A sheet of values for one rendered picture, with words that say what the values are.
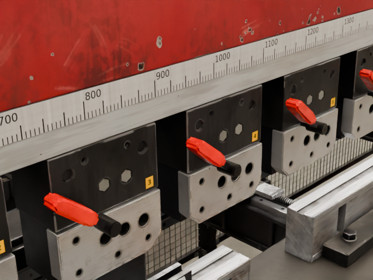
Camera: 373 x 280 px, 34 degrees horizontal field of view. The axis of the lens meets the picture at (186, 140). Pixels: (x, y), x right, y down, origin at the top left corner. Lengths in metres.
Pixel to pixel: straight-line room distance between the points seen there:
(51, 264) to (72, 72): 0.22
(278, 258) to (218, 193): 0.36
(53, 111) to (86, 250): 0.17
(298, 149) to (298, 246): 0.25
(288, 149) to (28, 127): 0.46
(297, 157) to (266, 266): 0.25
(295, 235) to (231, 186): 0.32
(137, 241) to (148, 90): 0.19
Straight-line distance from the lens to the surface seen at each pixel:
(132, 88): 0.68
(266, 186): 1.13
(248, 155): 0.87
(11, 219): 1.01
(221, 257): 0.99
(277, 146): 0.94
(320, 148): 1.03
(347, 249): 1.16
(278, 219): 1.36
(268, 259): 1.16
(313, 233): 1.13
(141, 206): 0.74
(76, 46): 0.63
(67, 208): 0.62
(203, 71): 0.76
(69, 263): 0.70
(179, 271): 0.92
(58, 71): 0.62
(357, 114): 1.10
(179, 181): 0.80
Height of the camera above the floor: 1.51
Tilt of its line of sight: 22 degrees down
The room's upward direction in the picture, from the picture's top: 1 degrees counter-clockwise
